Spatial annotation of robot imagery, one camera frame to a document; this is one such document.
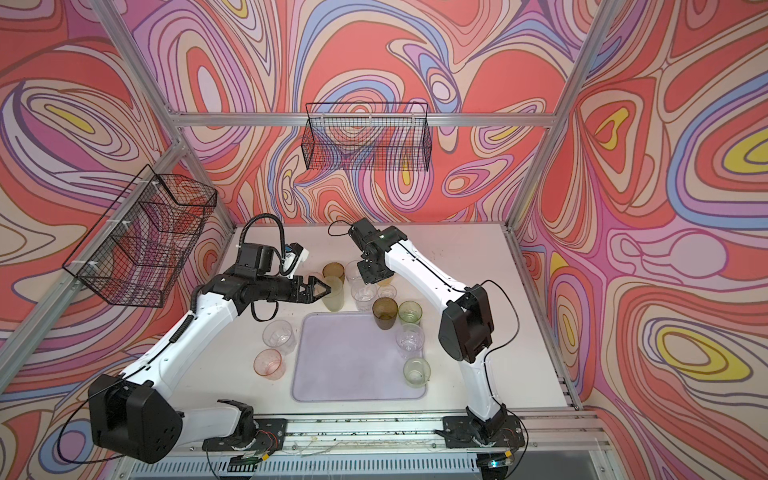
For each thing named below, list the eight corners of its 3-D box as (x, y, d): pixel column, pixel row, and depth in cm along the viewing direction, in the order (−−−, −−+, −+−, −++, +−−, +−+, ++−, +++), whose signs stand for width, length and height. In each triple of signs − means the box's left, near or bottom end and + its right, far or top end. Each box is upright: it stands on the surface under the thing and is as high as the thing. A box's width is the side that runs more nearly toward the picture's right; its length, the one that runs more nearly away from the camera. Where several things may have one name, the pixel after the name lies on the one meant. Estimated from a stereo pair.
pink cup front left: (259, 381, 84) (249, 372, 78) (265, 358, 88) (256, 348, 82) (284, 381, 84) (277, 372, 78) (289, 358, 88) (282, 348, 82)
